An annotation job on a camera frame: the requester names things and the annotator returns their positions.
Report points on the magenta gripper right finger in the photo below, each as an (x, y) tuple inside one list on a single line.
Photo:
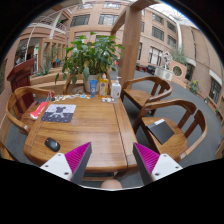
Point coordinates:
[(153, 166)]

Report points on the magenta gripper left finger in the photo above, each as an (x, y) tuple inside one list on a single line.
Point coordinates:
[(70, 166)]

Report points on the black computer mouse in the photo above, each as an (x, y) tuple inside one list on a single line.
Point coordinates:
[(52, 144)]

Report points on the dark patterned mouse pad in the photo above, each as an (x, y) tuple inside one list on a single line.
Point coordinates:
[(60, 113)]

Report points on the black notebook on chair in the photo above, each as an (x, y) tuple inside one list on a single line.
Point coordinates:
[(161, 130)]

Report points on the wooden chair near right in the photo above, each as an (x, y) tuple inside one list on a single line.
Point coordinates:
[(177, 146)]

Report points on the red and white box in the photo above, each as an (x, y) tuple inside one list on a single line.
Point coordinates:
[(35, 114)]

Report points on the small white device on table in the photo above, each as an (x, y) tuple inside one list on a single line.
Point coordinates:
[(108, 100)]

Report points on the wooden chair far right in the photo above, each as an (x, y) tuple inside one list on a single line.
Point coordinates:
[(160, 89)]

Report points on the wooden chair left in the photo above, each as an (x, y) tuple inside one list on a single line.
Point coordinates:
[(21, 103)]

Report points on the blue tube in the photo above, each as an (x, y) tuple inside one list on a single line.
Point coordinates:
[(93, 85)]

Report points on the white pump dispenser bottle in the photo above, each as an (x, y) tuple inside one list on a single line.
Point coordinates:
[(116, 89)]

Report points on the yellow liquid bottle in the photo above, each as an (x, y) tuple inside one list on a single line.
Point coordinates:
[(103, 86)]

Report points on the wooden chair behind table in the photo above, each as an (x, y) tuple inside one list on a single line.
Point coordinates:
[(71, 85)]

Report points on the dark red wooden lectern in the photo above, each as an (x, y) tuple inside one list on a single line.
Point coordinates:
[(20, 77)]

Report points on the green potted plant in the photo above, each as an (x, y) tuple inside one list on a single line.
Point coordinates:
[(88, 59)]

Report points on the wooden pillar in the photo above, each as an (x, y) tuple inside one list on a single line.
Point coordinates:
[(130, 18)]

